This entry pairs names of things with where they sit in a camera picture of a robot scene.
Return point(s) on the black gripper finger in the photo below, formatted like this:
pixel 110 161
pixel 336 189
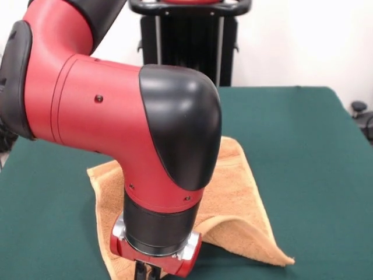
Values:
pixel 140 271
pixel 154 273

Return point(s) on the dark green table cloth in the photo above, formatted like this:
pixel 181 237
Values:
pixel 291 146

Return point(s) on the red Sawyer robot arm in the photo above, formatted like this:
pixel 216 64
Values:
pixel 116 116

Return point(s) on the black office chair base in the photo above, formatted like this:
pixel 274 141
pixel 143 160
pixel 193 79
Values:
pixel 364 116

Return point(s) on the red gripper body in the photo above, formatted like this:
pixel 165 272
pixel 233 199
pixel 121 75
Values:
pixel 180 262

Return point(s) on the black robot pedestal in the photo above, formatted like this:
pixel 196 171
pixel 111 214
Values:
pixel 189 43

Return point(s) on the orange terry towel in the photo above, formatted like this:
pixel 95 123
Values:
pixel 230 189

